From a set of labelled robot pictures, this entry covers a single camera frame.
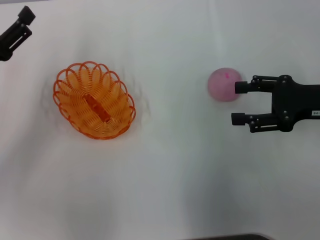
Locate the orange plastic woven basket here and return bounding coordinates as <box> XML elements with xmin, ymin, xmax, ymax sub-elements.
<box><xmin>52</xmin><ymin>60</ymin><xmax>137</xmax><ymax>140</ymax></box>

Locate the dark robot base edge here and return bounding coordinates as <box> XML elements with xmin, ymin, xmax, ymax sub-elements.
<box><xmin>189</xmin><ymin>233</ymin><xmax>273</xmax><ymax>240</ymax></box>

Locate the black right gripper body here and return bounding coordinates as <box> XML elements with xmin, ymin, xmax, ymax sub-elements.
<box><xmin>271</xmin><ymin>74</ymin><xmax>320</xmax><ymax>132</ymax></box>

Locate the pink peach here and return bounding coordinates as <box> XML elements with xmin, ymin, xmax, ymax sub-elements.
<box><xmin>207</xmin><ymin>66</ymin><xmax>243</xmax><ymax>103</ymax></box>

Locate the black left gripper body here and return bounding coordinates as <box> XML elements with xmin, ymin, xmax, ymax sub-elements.
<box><xmin>0</xmin><ymin>41</ymin><xmax>11</xmax><ymax>62</ymax></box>

